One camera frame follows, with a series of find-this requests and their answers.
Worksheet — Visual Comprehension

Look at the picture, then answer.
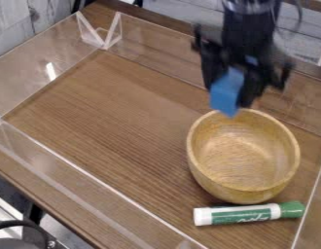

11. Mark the brown wooden bowl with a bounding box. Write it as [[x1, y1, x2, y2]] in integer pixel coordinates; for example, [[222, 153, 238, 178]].
[[186, 109, 301, 204]]

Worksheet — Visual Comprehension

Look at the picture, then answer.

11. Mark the blue foam block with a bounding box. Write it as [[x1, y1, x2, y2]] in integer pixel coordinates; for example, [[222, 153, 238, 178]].
[[210, 67, 245, 118]]

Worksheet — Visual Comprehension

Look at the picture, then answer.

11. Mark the black cable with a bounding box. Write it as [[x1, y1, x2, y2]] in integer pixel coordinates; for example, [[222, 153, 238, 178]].
[[0, 219, 49, 249]]

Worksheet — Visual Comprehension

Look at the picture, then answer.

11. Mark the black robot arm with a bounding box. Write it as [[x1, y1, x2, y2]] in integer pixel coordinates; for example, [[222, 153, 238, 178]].
[[191, 0, 294, 116]]

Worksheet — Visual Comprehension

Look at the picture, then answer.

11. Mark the green and white marker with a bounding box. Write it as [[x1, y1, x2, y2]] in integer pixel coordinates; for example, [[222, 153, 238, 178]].
[[194, 201, 305, 226]]

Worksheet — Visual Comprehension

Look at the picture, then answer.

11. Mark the black metal table bracket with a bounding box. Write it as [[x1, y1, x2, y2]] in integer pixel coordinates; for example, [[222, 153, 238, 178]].
[[22, 227, 68, 249]]

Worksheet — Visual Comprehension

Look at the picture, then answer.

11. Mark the clear acrylic corner bracket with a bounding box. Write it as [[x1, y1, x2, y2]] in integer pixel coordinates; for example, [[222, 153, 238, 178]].
[[76, 12, 121, 51]]

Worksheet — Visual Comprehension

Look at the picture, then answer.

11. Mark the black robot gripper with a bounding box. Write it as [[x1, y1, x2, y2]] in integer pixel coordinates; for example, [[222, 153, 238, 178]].
[[191, 18, 294, 108]]

